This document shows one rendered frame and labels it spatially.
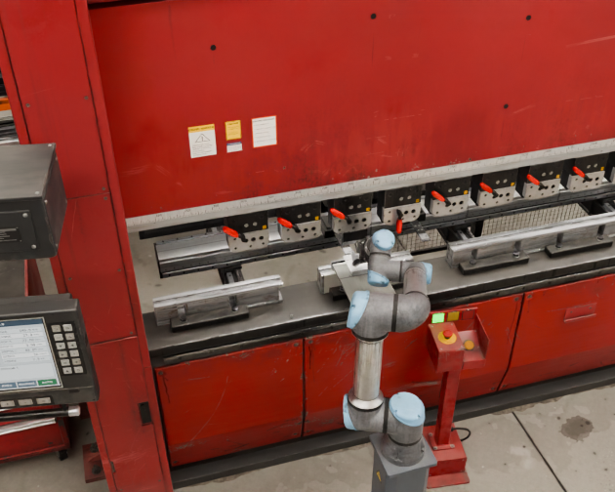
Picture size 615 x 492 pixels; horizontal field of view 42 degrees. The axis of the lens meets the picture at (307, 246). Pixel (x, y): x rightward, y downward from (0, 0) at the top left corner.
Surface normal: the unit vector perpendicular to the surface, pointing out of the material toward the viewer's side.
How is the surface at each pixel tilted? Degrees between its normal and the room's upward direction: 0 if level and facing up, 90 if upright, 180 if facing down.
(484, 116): 90
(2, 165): 0
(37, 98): 90
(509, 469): 0
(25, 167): 0
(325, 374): 90
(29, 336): 90
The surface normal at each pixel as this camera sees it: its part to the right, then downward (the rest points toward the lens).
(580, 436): 0.00, -0.79
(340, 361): 0.28, 0.59
